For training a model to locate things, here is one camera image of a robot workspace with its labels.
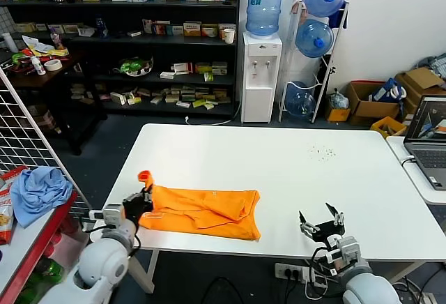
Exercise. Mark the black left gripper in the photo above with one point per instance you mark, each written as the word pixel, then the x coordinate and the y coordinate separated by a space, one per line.
pixel 137 210

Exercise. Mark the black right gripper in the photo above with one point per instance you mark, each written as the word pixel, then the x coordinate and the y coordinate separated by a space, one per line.
pixel 325 232

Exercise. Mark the orange t-shirt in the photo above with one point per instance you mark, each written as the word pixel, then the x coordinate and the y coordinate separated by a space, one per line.
pixel 209 213

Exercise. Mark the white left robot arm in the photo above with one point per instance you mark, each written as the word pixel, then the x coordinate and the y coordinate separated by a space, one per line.
pixel 97 265

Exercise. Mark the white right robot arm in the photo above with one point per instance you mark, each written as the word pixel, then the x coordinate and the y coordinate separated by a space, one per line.
pixel 369 286

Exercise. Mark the pile of clothes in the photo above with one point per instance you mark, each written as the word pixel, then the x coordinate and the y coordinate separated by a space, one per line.
pixel 433 63

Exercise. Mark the white power strip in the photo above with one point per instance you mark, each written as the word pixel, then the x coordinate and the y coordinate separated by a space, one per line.
pixel 289 272

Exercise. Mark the large white table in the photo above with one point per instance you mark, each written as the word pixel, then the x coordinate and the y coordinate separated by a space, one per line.
pixel 278 164

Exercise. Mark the light blue crumpled cloth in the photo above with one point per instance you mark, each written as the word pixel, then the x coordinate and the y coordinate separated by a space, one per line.
pixel 38 192

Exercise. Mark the small white side table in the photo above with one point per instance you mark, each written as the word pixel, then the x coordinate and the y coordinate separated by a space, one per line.
pixel 418 182

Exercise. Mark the small yellow box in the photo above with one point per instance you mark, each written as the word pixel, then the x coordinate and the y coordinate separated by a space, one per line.
pixel 339 115

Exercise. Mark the yellow plastic bin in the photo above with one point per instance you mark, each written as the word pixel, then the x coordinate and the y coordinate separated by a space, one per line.
pixel 388 128

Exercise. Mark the green plastic bottle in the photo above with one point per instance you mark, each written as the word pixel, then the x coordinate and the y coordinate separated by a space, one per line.
pixel 50 271

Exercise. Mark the red-edged white shelf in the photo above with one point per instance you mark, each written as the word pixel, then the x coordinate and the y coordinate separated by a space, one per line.
pixel 31 248

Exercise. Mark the open cardboard box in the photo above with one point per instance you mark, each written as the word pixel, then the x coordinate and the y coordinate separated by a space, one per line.
pixel 366 108

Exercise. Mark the clear plastic bag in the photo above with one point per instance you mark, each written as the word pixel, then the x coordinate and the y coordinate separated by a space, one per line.
pixel 338 100

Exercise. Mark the bowl of green fruit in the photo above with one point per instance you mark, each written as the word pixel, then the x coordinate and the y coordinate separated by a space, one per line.
pixel 134 67

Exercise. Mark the red snack bag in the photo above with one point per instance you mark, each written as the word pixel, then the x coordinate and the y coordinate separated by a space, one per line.
pixel 10 176

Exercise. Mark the white jug rack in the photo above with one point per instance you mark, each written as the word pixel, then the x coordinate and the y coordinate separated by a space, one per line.
pixel 322 88

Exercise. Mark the grey laptop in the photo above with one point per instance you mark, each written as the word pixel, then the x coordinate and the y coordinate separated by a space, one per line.
pixel 426 133

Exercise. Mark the chips snack bag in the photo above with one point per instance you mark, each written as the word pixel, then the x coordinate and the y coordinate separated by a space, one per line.
pixel 5 220

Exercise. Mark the dark wooden table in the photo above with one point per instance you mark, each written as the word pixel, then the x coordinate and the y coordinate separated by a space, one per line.
pixel 52 84

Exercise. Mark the blue bag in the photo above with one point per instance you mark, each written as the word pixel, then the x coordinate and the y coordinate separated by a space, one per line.
pixel 386 91

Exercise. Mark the black shelving unit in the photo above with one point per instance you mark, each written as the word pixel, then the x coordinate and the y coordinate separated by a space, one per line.
pixel 104 49

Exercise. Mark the white water dispenser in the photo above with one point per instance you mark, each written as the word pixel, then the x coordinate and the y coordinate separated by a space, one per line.
pixel 259 81

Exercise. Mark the masking tape roll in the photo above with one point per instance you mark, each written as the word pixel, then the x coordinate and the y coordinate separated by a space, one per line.
pixel 53 65

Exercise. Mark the small white bottle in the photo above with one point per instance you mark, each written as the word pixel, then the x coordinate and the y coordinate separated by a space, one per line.
pixel 40 67

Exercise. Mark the dark blue bottle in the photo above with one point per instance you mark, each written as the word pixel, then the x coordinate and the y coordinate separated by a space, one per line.
pixel 102 28

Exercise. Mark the closed cardboard box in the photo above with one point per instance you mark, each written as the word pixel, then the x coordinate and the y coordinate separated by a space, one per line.
pixel 421 81

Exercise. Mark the orange white medicine box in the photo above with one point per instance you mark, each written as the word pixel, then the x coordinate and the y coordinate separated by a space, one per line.
pixel 192 29

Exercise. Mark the pink drink bottle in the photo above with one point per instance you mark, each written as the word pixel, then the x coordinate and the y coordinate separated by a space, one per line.
pixel 56 39

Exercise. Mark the yellow paper bags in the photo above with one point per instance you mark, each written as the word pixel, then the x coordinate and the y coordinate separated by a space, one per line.
pixel 42 47

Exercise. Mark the white paper cup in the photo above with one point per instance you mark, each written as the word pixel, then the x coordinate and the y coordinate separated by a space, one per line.
pixel 229 36

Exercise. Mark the white cylinder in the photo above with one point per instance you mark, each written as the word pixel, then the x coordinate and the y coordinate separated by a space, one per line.
pixel 8 42

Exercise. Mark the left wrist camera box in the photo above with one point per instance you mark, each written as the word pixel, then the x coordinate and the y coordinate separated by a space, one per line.
pixel 111 215

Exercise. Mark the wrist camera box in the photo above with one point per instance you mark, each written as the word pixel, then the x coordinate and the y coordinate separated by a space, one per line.
pixel 348 250
pixel 111 215

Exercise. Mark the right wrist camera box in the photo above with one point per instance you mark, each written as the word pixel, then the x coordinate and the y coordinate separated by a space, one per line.
pixel 348 250

